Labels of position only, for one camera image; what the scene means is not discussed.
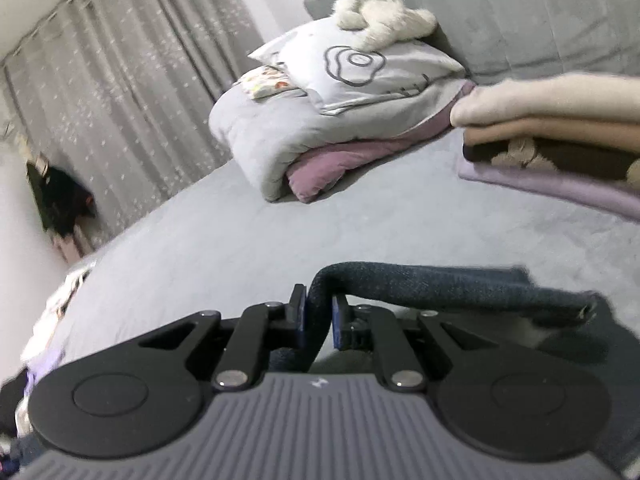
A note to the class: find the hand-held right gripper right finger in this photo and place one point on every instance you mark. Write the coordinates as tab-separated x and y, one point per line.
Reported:
340	322

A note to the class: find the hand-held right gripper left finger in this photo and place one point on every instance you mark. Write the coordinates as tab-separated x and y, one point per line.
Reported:
299	310

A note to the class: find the dark blue jeans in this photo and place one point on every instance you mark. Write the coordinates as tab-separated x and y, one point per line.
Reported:
450	285

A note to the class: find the dark hanging clothes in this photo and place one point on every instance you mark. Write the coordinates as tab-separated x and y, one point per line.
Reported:
60	200

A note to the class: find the grey white patterned duvet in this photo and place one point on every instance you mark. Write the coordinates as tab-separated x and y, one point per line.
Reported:
260	135

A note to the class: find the floral print cloth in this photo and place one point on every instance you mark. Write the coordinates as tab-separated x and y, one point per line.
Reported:
265	82

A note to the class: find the pink hanging cloth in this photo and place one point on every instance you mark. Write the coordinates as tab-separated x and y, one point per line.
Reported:
70	247

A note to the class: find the purple folded garment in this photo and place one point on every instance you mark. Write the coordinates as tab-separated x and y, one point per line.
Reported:
550	185

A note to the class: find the grey pillow with cartoon print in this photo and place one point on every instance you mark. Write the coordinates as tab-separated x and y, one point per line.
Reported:
400	75

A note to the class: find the white garment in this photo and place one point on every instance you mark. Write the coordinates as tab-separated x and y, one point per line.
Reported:
45	335

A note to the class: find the grey star print curtain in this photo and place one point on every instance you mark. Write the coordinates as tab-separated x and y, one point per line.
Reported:
125	85

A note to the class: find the tan folded garment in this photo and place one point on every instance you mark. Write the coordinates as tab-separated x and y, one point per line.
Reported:
575	135

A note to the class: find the black garment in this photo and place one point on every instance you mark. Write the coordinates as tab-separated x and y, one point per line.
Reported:
12	405

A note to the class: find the cream folded garment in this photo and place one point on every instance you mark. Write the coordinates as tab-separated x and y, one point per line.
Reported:
550	100

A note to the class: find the white plush toy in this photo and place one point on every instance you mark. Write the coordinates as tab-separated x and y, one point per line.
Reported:
390	17

